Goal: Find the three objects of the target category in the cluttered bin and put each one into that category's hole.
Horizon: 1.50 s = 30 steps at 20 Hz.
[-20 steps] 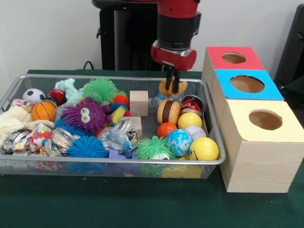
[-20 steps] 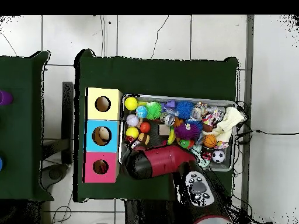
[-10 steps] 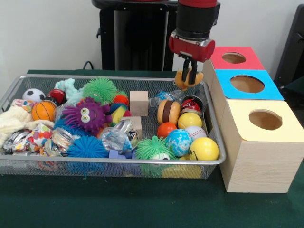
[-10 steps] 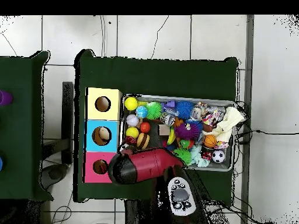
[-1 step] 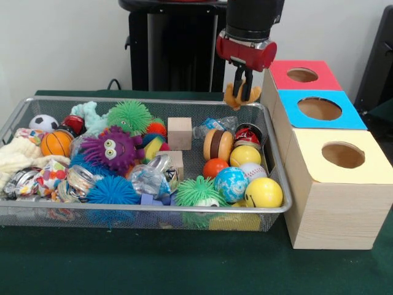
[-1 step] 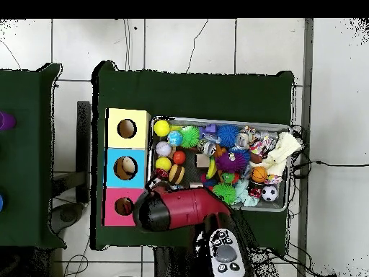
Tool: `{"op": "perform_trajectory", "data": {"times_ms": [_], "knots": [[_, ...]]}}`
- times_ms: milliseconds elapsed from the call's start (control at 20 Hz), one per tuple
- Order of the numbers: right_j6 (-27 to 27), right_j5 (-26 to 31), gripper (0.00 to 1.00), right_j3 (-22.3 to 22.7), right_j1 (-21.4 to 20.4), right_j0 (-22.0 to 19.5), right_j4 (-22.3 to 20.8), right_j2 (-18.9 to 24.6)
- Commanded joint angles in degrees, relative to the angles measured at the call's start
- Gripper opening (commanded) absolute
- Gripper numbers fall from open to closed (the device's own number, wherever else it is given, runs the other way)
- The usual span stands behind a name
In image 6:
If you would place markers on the dark green tablecloth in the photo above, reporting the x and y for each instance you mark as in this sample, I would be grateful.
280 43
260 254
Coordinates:
23 158
187 95

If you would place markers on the blue round object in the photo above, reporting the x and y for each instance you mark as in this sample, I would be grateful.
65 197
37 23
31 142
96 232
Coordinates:
1 202

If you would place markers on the crushed red drink can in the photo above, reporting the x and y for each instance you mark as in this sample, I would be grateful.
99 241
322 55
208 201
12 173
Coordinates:
161 173

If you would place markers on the orange toy basketball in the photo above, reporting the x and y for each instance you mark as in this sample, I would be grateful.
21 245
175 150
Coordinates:
259 174

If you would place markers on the plain yellow ball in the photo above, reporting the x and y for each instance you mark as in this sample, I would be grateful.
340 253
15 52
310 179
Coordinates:
161 128

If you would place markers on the black upright panel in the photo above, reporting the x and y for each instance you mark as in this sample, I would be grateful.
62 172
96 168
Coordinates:
83 144

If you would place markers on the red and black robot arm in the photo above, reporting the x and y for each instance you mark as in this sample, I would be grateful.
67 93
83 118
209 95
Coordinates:
196 207

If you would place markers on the plain wooden cube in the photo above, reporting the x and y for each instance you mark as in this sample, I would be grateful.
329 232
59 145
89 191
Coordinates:
202 160

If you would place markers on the purple cup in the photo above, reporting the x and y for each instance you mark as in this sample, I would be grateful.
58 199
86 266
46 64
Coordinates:
6 121

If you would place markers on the yellow ball with seam lines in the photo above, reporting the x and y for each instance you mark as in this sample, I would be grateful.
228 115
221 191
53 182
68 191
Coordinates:
163 163

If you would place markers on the wooden box with three holes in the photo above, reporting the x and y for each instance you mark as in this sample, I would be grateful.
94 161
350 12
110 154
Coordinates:
112 173

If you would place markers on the globe print ball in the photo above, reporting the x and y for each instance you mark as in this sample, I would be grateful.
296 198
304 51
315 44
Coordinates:
175 138

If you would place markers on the beige rounded object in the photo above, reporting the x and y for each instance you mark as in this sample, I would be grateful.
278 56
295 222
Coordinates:
129 166

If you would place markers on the purple spiky rubber toy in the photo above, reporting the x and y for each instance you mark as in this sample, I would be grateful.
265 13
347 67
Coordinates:
230 162

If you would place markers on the plain orange ball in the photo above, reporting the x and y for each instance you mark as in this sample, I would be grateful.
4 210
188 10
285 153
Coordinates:
179 157

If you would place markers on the toy hamburger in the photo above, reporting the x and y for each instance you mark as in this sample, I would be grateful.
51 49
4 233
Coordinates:
176 174

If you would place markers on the white toy baseball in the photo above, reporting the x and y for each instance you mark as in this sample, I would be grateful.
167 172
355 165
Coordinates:
163 148

